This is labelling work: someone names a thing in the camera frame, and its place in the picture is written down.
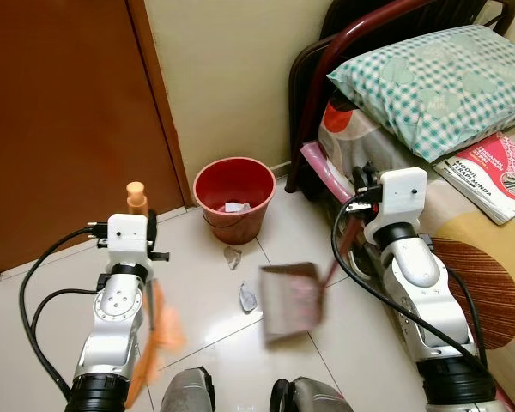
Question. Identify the orange bristle broom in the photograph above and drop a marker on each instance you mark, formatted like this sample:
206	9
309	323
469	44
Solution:
163	330

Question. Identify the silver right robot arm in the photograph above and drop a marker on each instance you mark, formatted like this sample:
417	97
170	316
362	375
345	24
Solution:
416	275

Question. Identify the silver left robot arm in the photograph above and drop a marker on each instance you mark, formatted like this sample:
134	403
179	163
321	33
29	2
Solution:
116	318

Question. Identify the red plastic bucket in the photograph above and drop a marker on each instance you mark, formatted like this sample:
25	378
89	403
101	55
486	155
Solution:
215	184

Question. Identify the small clear plastic wrapper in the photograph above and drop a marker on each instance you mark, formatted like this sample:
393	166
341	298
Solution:
233	257

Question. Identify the white paper scrap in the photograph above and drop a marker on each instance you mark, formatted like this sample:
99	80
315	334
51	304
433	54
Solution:
236	208

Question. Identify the crumpled grey plastic wrapper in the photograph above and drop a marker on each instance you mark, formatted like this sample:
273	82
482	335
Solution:
248	297

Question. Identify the green checked pillow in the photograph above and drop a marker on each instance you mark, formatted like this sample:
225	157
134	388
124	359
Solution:
438	86

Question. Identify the red and white book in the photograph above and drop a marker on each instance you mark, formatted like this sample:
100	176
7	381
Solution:
498	172

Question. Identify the brown wooden door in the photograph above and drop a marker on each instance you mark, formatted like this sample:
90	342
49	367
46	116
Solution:
60	112

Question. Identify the grey left robot leg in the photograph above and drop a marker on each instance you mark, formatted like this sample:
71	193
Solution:
187	393

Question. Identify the grey robot leg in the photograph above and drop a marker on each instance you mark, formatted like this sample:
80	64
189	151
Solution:
187	393
313	399

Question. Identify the grey right robot leg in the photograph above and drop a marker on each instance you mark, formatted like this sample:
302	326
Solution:
313	399

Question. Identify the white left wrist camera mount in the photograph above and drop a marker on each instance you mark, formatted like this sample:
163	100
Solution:
126	236

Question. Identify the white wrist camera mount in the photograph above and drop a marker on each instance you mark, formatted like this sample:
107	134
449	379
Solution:
126	236
403	193

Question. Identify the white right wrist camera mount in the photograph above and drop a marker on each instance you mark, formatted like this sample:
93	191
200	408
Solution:
403	193

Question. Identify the brown wooden door frame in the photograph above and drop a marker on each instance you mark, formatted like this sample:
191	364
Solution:
159	94

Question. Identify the dark red metal bed frame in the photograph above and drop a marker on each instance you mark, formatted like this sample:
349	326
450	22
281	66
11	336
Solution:
318	51

